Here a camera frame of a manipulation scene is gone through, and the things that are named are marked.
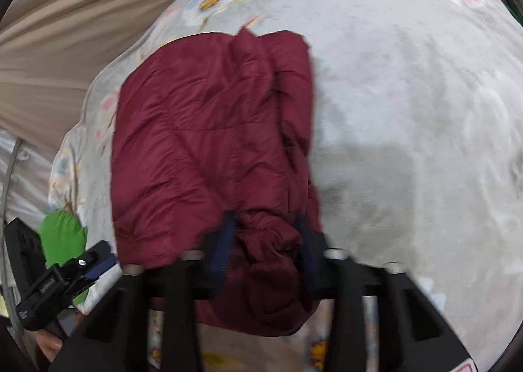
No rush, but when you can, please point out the maroon quilted puffer jacket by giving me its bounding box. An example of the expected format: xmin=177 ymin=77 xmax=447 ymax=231
xmin=111 ymin=30 xmax=320 ymax=337

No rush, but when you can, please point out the person's left hand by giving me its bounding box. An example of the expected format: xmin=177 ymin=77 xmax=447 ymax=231
xmin=35 ymin=330 xmax=63 ymax=363

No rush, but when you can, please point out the green pillow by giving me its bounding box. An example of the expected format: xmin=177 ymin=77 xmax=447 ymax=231
xmin=37 ymin=208 xmax=93 ymax=308

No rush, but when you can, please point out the white satin curtain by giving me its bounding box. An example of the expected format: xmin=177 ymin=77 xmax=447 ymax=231
xmin=0 ymin=128 xmax=56 ymax=295

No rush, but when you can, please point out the white floral blanket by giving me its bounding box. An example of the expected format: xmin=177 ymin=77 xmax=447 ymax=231
xmin=49 ymin=0 xmax=522 ymax=371

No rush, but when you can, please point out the beige bed sheet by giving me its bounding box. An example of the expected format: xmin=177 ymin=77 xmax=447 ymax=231
xmin=1 ymin=0 xmax=173 ymax=148

